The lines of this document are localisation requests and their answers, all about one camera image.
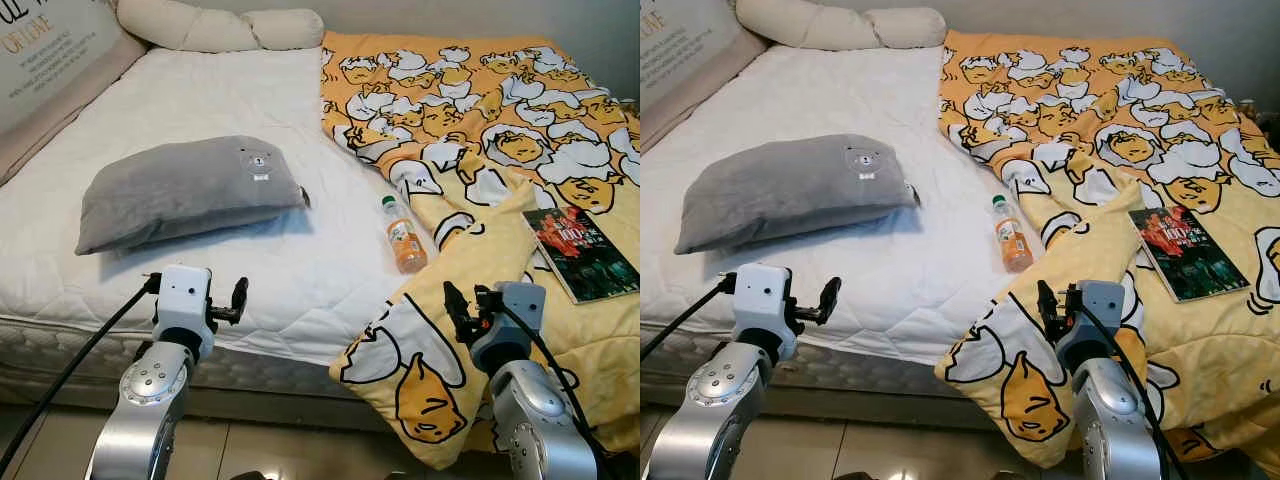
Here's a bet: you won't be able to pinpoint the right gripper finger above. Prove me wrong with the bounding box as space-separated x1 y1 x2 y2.
1037 279 1061 343
445 281 475 347

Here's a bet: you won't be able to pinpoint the dark cover book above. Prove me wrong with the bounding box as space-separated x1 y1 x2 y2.
1130 205 1251 304
522 206 641 305

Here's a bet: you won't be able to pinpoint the grey pillow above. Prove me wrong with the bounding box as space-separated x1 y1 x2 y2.
75 135 311 256
674 133 921 255

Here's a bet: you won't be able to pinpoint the orange drink bottle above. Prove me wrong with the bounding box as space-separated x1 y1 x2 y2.
991 195 1035 274
381 195 429 275

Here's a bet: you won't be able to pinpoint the yellow cartoon print blanket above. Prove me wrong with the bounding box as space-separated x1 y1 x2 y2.
320 30 641 459
940 30 1280 463

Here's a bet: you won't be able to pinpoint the white quilted mattress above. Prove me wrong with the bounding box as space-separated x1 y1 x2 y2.
0 45 523 401
640 45 1141 401

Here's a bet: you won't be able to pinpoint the cream bolster pillow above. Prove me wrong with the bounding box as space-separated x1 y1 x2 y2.
117 0 325 53
735 0 947 53

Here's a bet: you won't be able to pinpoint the printed headboard cushion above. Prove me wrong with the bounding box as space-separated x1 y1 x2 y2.
0 0 126 136
640 0 739 101

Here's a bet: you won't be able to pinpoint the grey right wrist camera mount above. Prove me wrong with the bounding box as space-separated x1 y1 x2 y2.
487 281 549 373
1068 279 1129 373

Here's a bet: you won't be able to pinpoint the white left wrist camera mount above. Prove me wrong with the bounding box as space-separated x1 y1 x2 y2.
732 262 798 363
152 264 217 363

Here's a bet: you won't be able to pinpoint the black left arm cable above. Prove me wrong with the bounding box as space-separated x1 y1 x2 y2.
0 272 163 473
640 272 741 363

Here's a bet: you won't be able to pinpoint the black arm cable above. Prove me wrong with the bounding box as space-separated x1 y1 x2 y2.
640 272 741 363
497 298 616 480
0 272 163 473
1078 300 1193 480

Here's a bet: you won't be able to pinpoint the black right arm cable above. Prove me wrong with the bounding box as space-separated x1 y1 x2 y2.
497 298 616 480
1078 300 1193 480

